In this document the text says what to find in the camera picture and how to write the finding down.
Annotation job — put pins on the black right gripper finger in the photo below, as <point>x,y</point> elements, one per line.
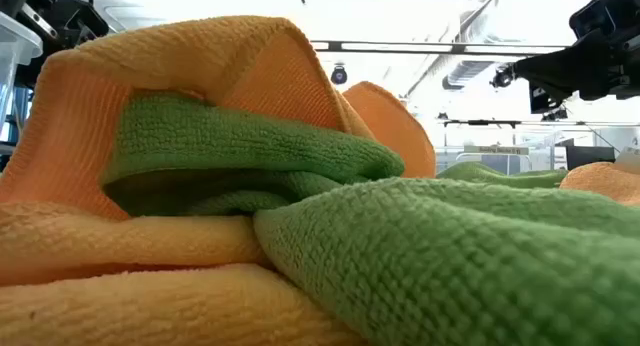
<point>555,68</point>

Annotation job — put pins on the orange microfiber towel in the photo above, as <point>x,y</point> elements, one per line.
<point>100,311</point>
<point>75,136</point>

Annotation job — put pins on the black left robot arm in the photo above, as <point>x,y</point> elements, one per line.
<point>75,21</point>

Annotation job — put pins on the black ceiling spotlight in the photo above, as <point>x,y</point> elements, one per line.
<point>555,115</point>
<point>501,78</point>

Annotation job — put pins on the black computer monitor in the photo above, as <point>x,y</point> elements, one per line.
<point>590,158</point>

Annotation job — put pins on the long linear ceiling light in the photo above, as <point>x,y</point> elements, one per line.
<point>452,48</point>

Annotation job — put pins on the silver ceiling air duct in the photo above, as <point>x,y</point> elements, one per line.
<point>465,73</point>

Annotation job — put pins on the black overhead camera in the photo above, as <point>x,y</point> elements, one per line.
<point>339,76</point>

